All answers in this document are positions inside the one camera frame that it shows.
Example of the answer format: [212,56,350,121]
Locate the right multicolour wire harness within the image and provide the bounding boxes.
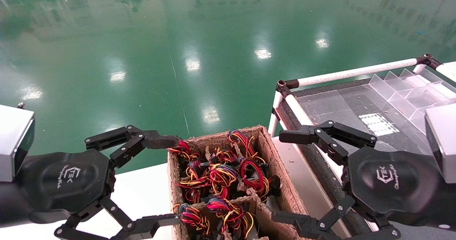
[228,130,267,164]

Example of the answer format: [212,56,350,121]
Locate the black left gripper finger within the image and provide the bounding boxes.
[54,197,181,240]
[85,125,181,169]

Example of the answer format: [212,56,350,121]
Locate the multicolour wire harness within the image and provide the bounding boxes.
[206,197,255,240]
[208,163,238,199]
[228,130,267,164]

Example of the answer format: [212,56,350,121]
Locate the centre multicolour wire harness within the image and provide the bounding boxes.
[208,163,238,199]

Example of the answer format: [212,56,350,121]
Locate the brown cardboard divider box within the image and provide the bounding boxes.
[167,125,311,240]

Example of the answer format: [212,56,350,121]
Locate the black pipe corner joint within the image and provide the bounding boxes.
[414,53,443,70]
[276,79,300,99]

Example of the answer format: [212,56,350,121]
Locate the power supply with coloured wires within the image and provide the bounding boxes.
[209,148,238,166]
[172,203,211,235]
[167,140,196,162]
[177,160,211,204]

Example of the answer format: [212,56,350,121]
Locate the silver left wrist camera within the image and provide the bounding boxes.
[0,104,36,183]

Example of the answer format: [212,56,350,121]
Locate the clear acrylic divider tray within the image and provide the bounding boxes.
[368,68,456,135]

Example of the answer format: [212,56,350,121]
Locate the white frame leg pipe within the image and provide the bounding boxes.
[268,90,284,138]

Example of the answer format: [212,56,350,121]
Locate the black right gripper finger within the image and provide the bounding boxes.
[271,195,401,240]
[279,120,378,166]

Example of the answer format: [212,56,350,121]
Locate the power supply with red wires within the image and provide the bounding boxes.
[238,157,283,199]

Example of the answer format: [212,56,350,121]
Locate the left multicolour wire harness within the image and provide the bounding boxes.
[206,197,255,240]

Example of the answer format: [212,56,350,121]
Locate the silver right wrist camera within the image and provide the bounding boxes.
[425,103,456,184]

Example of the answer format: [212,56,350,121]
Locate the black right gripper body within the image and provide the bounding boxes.
[342,146,456,230]

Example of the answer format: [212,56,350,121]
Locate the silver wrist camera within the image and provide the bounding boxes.
[0,104,36,183]
[425,103,456,184]

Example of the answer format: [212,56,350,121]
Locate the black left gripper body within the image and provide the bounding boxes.
[0,148,117,225]

